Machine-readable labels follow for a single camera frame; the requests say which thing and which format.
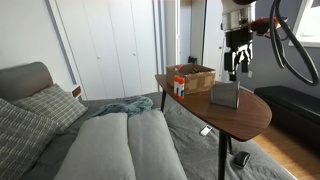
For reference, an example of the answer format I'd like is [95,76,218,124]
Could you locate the grey bed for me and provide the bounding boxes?
[0,62,294,180]

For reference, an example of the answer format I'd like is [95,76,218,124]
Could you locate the grey body pillow left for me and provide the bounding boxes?
[54,113,136,180]

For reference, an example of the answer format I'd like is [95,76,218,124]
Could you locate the plaid pillow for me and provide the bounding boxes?
[0,99,59,180]
[13,84,88,133]

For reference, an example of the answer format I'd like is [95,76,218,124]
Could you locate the wooden side table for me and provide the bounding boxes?
[155,75,272,180]

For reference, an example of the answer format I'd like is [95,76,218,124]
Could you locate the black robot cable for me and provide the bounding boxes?
[269,0,320,87]

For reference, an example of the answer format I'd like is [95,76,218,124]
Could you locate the cardboard box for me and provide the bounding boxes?
[166,63,216,94]

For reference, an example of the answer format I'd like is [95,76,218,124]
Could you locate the glue stick orange cap front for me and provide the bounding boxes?
[178,77,185,99]

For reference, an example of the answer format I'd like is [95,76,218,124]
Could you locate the glue stick orange cap rear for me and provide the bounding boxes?
[173,75,179,96]

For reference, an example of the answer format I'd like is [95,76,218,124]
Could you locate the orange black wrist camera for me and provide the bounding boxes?
[249,17,281,36]

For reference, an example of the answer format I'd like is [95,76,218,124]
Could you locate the grey body pillow right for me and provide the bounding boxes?
[128,109,187,180]

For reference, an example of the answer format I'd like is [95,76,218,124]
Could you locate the glue stick orange cap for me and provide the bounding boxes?
[178,77,185,99]
[173,75,179,96]

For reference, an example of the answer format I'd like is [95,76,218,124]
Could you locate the plaid pillow rear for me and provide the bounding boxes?
[13,84,88,133]

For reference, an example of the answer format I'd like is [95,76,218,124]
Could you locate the white closet doors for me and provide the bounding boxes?
[55,0,157,100]

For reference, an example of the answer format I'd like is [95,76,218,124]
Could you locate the black device on bed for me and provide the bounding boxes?
[233,151,250,168]

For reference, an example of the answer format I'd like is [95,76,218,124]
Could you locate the robot arm white and silver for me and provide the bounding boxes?
[221,0,255,81]

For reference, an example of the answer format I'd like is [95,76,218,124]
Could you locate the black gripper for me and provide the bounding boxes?
[224,28,253,81]

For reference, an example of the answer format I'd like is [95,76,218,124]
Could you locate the grey body pillow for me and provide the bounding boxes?
[128,109,187,180]
[54,113,136,180]

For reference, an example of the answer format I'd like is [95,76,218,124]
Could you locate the white framed picture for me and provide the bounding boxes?
[293,0,320,48]

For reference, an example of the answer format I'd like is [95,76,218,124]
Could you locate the black bench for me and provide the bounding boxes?
[254,86,320,152]

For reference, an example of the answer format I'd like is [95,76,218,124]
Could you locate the blue crumpled blanket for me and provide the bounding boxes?
[91,96,154,117]

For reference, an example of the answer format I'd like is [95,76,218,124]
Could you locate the white remote on bed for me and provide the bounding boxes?
[199,125,213,136]

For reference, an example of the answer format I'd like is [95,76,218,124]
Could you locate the plaid pillow front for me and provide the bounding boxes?
[0,99,59,180]

